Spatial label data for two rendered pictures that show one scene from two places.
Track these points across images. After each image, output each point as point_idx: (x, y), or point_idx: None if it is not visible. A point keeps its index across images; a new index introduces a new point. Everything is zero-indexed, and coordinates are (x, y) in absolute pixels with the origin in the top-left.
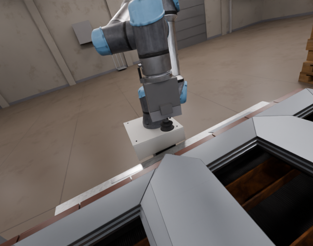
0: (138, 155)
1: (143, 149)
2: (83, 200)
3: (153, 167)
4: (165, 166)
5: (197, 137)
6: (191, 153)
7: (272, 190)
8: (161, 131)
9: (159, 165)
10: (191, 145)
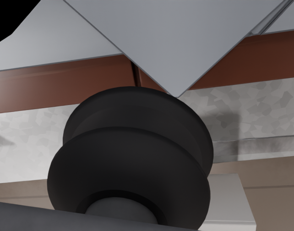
0: (239, 186)
1: (217, 198)
2: None
3: (249, 66)
4: (212, 19)
5: (32, 169)
6: (67, 34)
7: None
8: None
9: (234, 41)
10: (52, 99)
